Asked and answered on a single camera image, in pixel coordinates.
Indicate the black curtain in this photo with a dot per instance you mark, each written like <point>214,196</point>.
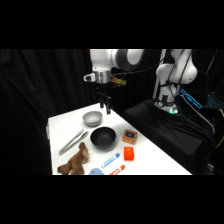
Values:
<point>43,100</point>

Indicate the light blue object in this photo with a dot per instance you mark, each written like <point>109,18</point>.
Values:
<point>95,171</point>

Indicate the red and white marker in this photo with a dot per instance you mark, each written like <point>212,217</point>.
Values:
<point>117,170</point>

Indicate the brown plush toy animal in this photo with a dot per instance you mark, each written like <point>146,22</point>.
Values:
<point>77,161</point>

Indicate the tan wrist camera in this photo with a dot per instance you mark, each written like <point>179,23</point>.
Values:
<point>118,81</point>

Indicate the black bowl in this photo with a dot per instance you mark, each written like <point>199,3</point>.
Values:
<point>103,137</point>

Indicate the blue-lit device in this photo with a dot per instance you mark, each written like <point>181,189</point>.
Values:
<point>191,98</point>

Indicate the silver metal tongs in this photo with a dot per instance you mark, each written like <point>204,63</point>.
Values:
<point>73,141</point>

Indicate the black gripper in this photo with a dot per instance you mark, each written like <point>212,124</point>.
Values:
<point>103,88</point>

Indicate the grey metal bowl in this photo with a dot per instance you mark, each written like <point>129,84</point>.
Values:
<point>92,118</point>

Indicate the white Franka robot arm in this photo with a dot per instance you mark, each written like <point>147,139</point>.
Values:
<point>103,60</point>

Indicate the black cloth-covered robot stand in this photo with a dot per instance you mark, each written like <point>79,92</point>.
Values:
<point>173,133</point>

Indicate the white table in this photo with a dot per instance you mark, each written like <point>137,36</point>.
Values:
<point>113,150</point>

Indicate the blue and white marker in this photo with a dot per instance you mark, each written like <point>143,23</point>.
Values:
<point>110,160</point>

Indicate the wooden block with blue top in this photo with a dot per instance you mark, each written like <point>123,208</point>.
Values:
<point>129,136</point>

